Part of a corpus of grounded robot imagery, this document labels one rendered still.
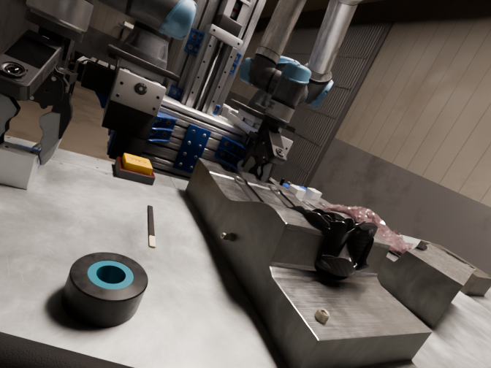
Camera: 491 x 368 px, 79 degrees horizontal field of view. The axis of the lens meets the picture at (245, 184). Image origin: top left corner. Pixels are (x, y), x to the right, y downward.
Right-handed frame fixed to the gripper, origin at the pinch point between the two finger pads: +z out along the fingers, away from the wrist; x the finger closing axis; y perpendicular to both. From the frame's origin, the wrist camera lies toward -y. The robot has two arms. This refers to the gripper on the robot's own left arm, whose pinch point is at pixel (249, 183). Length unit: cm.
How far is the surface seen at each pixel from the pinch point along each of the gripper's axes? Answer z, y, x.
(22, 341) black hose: 0, -56, 43
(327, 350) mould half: 0, -56, 13
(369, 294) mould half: -1.4, -47.0, -2.3
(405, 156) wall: -38, 161, -261
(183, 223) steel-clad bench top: 4.6, -23.8, 23.6
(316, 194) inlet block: -2.8, 1.3, -25.8
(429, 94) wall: -109, 175, -261
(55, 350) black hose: -1, -57, 41
